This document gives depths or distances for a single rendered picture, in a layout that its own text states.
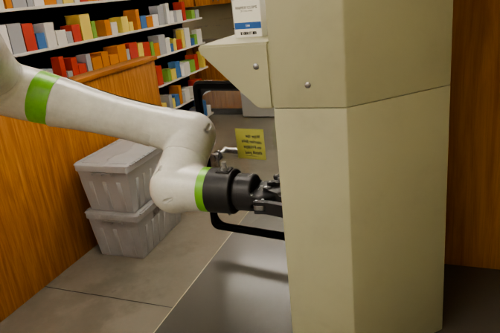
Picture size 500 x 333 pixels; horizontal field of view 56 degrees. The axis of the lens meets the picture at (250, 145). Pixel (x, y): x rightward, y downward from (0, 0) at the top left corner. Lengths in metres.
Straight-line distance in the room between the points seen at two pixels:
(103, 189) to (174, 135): 2.12
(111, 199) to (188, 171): 2.17
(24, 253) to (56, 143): 0.68
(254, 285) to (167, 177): 0.34
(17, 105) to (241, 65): 0.56
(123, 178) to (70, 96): 1.92
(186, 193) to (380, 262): 0.39
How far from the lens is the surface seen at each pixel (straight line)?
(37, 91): 1.10
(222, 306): 1.09
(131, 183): 3.00
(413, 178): 0.82
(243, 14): 0.80
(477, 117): 1.08
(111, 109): 1.07
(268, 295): 1.10
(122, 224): 3.14
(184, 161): 0.99
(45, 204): 3.15
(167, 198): 0.98
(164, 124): 1.04
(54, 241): 3.24
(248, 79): 0.72
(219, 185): 0.93
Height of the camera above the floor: 1.58
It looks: 18 degrees down
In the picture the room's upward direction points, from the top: 6 degrees counter-clockwise
